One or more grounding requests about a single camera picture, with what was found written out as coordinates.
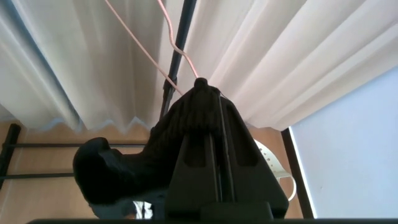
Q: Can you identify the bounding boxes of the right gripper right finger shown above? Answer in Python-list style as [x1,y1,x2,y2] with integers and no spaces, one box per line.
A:
[219,96,290,219]

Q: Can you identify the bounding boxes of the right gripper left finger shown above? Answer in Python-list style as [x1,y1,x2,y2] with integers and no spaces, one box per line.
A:
[164,130,219,219]

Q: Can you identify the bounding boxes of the black garment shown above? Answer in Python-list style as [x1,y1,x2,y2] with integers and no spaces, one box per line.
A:
[73,77,223,207]

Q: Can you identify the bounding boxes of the pink clothes hanger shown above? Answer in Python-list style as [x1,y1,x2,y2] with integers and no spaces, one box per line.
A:
[103,0,200,96]

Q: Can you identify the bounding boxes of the white laundry basket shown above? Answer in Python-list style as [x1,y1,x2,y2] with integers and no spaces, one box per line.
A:
[253,139,297,202]

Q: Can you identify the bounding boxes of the black clothes rack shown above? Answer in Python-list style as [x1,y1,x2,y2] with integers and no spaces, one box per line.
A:
[0,0,198,190]

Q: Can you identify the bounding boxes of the white curtain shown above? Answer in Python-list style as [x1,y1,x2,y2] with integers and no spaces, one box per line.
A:
[0,0,398,133]

